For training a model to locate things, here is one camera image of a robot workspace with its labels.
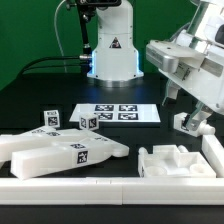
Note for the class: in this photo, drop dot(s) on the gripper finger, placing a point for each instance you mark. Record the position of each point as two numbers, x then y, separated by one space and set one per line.
201 113
171 93

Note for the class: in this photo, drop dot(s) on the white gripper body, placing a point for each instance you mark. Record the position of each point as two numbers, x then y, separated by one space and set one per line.
194 57

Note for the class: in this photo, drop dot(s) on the white chair seat part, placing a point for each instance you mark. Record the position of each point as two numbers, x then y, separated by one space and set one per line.
172 161

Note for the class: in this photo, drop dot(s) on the small white tagged nut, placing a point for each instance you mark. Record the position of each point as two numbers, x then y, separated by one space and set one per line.
52 118

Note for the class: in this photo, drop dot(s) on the white front fence bar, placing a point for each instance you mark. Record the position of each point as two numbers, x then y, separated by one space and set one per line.
112 191

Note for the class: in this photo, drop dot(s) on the white fence bar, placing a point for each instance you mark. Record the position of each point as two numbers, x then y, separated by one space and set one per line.
214 153
112 191

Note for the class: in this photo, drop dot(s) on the white marker sheet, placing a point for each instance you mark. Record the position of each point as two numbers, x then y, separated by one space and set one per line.
118 112

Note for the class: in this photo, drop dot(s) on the small white tagged cube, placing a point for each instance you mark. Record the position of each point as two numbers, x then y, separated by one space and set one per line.
88 121

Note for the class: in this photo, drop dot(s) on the white right fence bar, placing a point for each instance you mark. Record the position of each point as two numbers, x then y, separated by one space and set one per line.
214 153

